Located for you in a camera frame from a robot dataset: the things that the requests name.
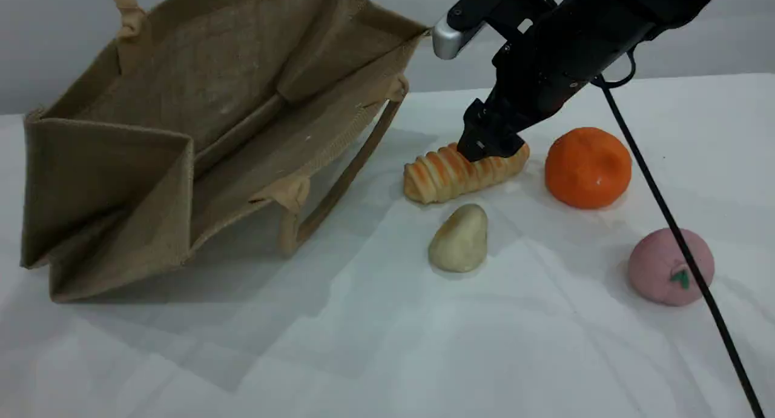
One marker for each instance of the brown jute tote bag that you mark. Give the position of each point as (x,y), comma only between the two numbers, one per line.
(181,103)

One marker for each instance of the pink peach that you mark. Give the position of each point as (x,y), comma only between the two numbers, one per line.
(657,269)

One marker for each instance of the pale potato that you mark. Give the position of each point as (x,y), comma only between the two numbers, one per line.
(460,242)

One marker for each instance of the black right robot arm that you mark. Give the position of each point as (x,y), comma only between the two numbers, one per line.
(684,0)

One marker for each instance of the orange tangerine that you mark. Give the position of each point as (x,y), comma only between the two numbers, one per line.
(587,166)

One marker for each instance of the long striped bread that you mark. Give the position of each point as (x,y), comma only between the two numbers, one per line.
(442,175)

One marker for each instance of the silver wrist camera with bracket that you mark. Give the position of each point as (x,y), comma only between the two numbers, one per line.
(466,24)

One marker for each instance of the white tablecloth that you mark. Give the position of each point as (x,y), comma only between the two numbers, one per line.
(424,345)

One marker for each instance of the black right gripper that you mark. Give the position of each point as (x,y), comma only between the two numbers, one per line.
(563,60)

